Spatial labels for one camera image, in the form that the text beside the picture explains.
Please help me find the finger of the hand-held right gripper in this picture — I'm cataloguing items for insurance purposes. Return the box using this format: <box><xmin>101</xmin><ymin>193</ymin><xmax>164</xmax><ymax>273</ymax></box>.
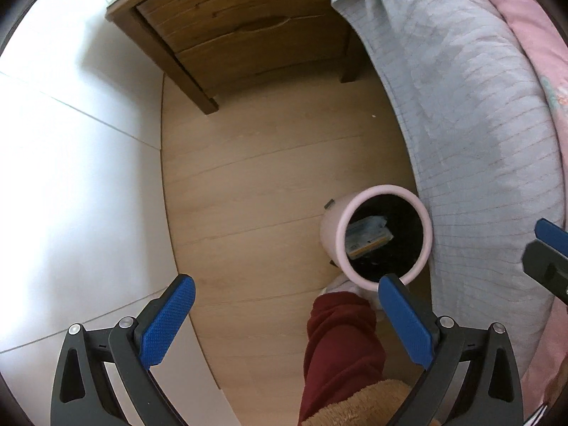
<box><xmin>521</xmin><ymin>217</ymin><xmax>568</xmax><ymax>307</ymax></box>

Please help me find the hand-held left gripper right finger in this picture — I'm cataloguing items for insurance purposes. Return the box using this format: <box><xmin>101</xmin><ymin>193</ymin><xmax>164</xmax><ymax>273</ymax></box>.
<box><xmin>378</xmin><ymin>274</ymin><xmax>525</xmax><ymax>426</ymax></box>

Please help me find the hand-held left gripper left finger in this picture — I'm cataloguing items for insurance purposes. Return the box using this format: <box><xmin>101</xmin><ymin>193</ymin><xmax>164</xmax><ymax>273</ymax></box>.
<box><xmin>50</xmin><ymin>274</ymin><xmax>196</xmax><ymax>426</ymax></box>

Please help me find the pink trash can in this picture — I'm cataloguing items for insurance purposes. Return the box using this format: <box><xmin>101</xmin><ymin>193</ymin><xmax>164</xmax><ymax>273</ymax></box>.
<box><xmin>319</xmin><ymin>185</ymin><xmax>433</xmax><ymax>285</ymax></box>

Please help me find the black trash bag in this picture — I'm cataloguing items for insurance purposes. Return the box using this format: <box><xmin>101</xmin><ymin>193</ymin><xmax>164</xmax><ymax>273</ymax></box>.
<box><xmin>344</xmin><ymin>193</ymin><xmax>422</xmax><ymax>281</ymax></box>

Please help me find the person's leg in red pants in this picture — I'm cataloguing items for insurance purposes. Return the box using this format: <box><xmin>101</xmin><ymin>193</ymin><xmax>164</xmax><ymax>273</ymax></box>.
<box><xmin>298</xmin><ymin>294</ymin><xmax>387</xmax><ymax>424</ymax></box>

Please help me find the packet inside bin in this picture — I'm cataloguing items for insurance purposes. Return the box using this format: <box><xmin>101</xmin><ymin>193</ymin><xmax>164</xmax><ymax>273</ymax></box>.
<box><xmin>345</xmin><ymin>215</ymin><xmax>395</xmax><ymax>259</ymax></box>

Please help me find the brown fuzzy robe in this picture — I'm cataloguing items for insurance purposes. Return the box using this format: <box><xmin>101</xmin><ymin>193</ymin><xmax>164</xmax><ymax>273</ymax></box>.
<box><xmin>298</xmin><ymin>379</ymin><xmax>442</xmax><ymax>426</ymax></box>

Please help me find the grey bed sheet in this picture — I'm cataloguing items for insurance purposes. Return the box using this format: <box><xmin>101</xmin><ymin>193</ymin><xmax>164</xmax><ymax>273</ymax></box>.
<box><xmin>331</xmin><ymin>0</ymin><xmax>564</xmax><ymax>378</ymax></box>

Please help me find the pink floral quilt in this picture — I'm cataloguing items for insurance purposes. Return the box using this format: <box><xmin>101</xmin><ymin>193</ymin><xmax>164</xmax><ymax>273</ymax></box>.
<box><xmin>459</xmin><ymin>0</ymin><xmax>568</xmax><ymax>426</ymax></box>

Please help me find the wooden nightstand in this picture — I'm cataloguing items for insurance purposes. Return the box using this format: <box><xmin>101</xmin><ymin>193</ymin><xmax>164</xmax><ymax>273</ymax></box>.
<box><xmin>105</xmin><ymin>0</ymin><xmax>369</xmax><ymax>116</ymax></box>

